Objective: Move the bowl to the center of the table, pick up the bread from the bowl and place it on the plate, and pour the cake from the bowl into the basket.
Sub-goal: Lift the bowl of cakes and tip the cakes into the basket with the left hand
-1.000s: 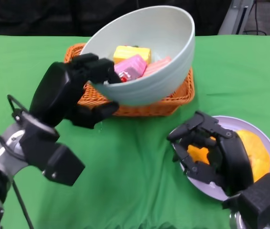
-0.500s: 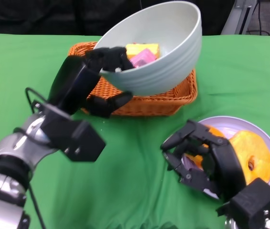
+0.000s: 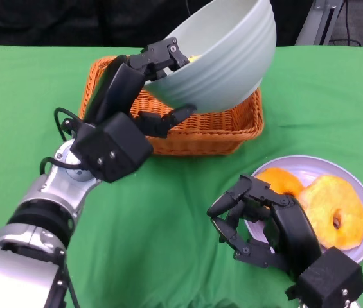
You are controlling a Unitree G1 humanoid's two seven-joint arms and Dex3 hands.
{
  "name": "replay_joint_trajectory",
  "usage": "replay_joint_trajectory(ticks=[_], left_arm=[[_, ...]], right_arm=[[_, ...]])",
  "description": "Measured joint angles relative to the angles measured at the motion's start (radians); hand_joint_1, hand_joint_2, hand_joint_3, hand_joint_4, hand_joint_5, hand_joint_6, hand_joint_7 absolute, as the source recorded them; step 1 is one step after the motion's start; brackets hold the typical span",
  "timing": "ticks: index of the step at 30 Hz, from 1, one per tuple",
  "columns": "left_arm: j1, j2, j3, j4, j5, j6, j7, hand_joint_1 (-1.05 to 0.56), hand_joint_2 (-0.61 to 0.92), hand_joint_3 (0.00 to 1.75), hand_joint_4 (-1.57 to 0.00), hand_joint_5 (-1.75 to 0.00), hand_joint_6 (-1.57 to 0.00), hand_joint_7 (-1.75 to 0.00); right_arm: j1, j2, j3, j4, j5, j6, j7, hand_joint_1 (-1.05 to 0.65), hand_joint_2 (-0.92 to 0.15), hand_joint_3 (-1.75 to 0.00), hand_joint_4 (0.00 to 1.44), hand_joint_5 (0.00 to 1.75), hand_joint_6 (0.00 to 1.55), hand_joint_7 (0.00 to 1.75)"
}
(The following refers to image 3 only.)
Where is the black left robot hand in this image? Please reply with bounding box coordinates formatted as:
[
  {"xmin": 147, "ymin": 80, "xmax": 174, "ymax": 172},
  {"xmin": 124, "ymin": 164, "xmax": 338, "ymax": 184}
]
[{"xmin": 83, "ymin": 36, "xmax": 198, "ymax": 139}]

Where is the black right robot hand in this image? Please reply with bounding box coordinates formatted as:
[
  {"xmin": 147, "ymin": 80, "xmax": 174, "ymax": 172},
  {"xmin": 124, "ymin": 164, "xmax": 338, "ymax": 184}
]
[{"xmin": 206, "ymin": 175, "xmax": 323, "ymax": 280}]

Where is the ring bread with red hole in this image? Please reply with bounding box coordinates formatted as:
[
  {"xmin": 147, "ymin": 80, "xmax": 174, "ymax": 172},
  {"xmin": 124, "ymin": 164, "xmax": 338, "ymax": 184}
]
[{"xmin": 298, "ymin": 175, "xmax": 363, "ymax": 252}]

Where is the golden ring bread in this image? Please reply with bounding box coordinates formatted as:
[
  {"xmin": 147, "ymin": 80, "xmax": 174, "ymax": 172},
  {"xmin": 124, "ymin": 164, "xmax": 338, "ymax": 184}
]
[{"xmin": 254, "ymin": 167, "xmax": 305, "ymax": 198}]

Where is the pale grey-green bowl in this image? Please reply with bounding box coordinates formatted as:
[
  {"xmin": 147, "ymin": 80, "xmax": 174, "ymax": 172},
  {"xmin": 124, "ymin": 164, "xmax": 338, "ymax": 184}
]
[{"xmin": 144, "ymin": 0, "xmax": 278, "ymax": 114}]

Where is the pale lavender plate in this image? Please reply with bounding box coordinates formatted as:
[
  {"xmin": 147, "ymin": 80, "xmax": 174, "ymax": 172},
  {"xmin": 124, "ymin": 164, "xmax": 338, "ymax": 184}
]
[{"xmin": 243, "ymin": 155, "xmax": 363, "ymax": 263}]

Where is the orange wicker basket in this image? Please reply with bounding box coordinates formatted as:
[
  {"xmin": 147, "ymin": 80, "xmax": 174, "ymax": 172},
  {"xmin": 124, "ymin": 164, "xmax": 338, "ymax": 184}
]
[{"xmin": 78, "ymin": 56, "xmax": 265, "ymax": 157}]

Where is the black cloth backdrop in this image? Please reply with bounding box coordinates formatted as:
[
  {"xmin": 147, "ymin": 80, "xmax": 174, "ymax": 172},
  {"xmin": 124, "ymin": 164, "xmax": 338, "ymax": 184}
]
[{"xmin": 0, "ymin": 0, "xmax": 310, "ymax": 47}]

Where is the green tablecloth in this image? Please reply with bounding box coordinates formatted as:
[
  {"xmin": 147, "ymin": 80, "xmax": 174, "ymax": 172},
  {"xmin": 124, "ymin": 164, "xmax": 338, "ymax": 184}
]
[{"xmin": 0, "ymin": 44, "xmax": 363, "ymax": 308}]

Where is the grey metal stand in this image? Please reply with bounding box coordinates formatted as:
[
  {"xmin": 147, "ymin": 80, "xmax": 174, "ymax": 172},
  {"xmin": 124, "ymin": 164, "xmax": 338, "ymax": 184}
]
[{"xmin": 295, "ymin": 0, "xmax": 342, "ymax": 46}]

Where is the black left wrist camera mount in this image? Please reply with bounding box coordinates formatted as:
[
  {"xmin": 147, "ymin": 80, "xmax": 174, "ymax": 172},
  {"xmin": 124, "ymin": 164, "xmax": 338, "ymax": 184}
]
[{"xmin": 71, "ymin": 112, "xmax": 154, "ymax": 184}]

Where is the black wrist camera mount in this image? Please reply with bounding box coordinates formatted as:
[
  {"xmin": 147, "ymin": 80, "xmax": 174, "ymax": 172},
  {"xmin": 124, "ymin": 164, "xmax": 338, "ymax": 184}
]
[
  {"xmin": 71, "ymin": 112, "xmax": 154, "ymax": 184},
  {"xmin": 285, "ymin": 247, "xmax": 363, "ymax": 308}
]

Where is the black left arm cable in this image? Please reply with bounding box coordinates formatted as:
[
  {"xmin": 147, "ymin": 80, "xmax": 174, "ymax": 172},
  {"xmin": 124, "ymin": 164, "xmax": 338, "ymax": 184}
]
[{"xmin": 39, "ymin": 108, "xmax": 89, "ymax": 176}]

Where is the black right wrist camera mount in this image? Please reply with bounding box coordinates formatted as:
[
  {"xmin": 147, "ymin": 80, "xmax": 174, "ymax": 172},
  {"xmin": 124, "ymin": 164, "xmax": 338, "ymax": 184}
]
[{"xmin": 285, "ymin": 247, "xmax": 363, "ymax": 308}]

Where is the black floor cable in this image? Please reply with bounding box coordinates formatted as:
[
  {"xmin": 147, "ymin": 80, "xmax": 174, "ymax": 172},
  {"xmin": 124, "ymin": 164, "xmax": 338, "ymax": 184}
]
[{"xmin": 328, "ymin": 0, "xmax": 362, "ymax": 46}]

